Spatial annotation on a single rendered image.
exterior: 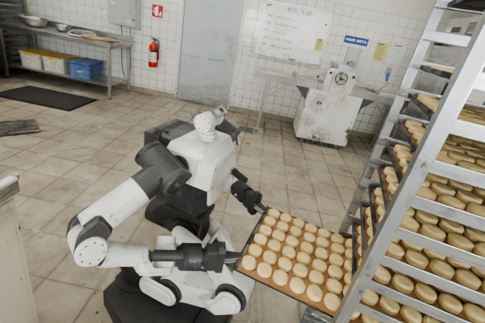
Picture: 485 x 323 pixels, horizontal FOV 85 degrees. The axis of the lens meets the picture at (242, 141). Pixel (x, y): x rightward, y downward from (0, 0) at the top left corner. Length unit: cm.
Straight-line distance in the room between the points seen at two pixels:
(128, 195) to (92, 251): 16
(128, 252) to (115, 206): 16
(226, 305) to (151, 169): 71
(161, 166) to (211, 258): 36
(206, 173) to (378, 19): 457
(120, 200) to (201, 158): 28
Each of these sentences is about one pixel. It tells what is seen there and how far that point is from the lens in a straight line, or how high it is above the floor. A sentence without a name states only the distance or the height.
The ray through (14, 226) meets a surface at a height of 73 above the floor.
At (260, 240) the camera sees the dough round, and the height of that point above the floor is 79.
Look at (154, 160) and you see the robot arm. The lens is 84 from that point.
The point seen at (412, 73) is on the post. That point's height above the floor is 147.
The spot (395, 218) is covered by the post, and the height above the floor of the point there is 119.
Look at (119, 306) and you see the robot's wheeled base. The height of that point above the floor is 17.
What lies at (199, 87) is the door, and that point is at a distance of 518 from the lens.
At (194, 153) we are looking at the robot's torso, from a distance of 91.
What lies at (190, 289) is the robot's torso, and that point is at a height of 36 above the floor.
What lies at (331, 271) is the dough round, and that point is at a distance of 108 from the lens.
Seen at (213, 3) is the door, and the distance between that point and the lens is 503.
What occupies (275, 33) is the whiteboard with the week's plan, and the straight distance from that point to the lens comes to 487.
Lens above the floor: 152
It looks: 23 degrees down
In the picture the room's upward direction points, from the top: 11 degrees clockwise
